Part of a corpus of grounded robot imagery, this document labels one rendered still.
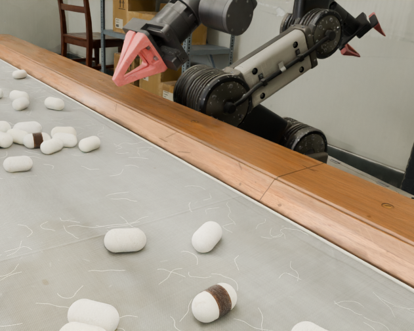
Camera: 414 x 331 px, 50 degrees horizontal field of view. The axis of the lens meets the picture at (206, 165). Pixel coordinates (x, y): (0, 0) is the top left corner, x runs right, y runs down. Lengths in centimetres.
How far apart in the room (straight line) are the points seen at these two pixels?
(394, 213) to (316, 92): 232
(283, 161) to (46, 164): 29
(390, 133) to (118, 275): 228
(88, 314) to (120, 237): 9
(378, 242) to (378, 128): 217
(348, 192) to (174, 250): 20
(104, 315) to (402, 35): 231
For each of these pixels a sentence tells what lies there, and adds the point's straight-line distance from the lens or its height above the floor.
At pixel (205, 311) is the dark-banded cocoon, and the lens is 31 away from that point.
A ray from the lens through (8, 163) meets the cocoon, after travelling 54.
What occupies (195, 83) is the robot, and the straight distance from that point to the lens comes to 90.
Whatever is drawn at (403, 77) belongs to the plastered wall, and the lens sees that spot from 249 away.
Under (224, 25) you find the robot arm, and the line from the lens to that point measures 65.
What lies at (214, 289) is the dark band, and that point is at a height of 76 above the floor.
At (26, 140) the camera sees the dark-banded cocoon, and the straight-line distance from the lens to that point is 61.
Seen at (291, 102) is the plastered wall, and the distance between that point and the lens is 288.
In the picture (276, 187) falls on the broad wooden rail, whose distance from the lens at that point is 48.
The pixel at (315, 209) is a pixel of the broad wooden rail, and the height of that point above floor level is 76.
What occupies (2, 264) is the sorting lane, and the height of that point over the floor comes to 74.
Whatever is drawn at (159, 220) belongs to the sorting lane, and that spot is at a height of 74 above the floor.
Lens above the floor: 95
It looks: 22 degrees down
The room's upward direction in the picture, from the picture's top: 5 degrees clockwise
